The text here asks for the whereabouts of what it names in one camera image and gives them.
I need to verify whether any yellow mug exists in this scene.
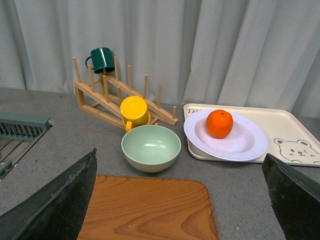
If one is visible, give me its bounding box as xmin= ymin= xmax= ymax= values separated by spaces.
xmin=120 ymin=95 xmax=151 ymax=132

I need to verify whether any green ceramic bowl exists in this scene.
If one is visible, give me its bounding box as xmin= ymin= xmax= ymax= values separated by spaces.
xmin=121 ymin=125 xmax=182 ymax=173

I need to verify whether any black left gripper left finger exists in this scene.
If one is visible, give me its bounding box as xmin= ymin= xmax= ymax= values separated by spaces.
xmin=0 ymin=149 xmax=97 ymax=240

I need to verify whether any beige bear serving tray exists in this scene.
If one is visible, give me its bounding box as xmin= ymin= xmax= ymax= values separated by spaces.
xmin=183 ymin=103 xmax=320 ymax=167

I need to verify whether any dark green mug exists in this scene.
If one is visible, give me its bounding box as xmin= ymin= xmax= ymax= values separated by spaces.
xmin=85 ymin=47 xmax=115 ymax=74

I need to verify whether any wooden cutting board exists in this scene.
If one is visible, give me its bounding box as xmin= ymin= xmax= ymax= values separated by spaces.
xmin=77 ymin=175 xmax=219 ymax=240

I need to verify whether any orange mandarin fruit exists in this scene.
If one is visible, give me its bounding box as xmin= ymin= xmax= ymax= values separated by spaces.
xmin=205 ymin=109 xmax=234 ymax=139

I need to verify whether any grey green drying rack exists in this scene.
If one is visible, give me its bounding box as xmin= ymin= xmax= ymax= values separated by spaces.
xmin=0 ymin=111 xmax=52 ymax=180

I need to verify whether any grey curtain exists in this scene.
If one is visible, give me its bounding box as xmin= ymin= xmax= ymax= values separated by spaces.
xmin=0 ymin=0 xmax=320 ymax=118

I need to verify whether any wooden dish rack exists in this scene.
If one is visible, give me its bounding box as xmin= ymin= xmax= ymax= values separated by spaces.
xmin=72 ymin=56 xmax=178 ymax=129

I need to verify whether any white round plate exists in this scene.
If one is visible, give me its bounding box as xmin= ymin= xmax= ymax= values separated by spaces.
xmin=184 ymin=109 xmax=268 ymax=162

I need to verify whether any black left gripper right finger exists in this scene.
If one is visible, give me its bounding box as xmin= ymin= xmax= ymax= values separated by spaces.
xmin=262 ymin=153 xmax=320 ymax=240

